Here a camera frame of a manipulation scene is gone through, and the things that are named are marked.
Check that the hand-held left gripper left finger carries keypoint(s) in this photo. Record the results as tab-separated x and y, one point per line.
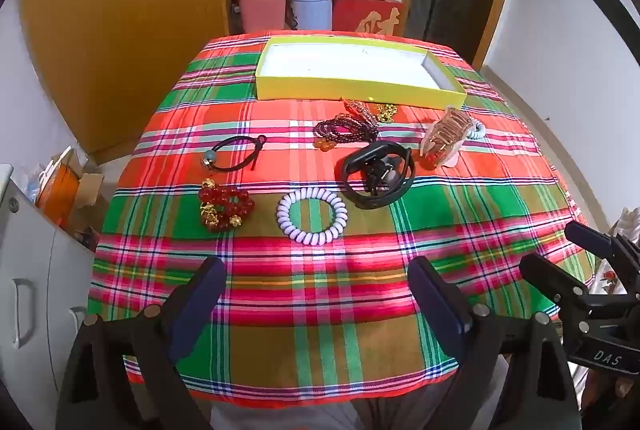
192	310

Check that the red gift box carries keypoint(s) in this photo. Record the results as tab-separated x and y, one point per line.
350	15

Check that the light blue plastic bucket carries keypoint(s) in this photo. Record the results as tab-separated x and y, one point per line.
310	13

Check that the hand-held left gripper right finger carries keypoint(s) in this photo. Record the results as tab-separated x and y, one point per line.
442	305

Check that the cardboard box with orange items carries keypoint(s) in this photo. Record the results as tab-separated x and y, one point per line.
62	190

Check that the red green plaid tablecloth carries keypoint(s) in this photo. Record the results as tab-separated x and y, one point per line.
310	310

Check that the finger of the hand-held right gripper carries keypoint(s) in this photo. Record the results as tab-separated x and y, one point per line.
550	277
595	237

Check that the black smart band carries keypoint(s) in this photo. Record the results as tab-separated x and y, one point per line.
357	155

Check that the white cabinet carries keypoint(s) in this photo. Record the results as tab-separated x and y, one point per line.
35	270

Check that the yellow shallow box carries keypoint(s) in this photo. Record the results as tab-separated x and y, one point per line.
350	88

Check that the pink plastic bucket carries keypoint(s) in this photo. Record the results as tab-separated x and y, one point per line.
260	10

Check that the gold hair claw clip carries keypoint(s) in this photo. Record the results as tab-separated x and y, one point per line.
450	130

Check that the wooden wardrobe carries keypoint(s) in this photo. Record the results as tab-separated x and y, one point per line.
125	10

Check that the floral printed cloth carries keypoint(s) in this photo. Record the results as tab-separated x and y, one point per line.
625	225

